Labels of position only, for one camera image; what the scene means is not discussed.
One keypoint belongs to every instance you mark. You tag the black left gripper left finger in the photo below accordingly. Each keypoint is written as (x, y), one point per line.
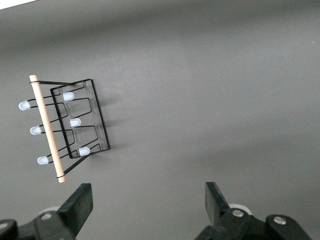
(77, 205)

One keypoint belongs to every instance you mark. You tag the dark grey table mat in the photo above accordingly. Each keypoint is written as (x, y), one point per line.
(200, 100)

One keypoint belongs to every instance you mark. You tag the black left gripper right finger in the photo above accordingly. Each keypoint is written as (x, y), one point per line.
(215, 205)

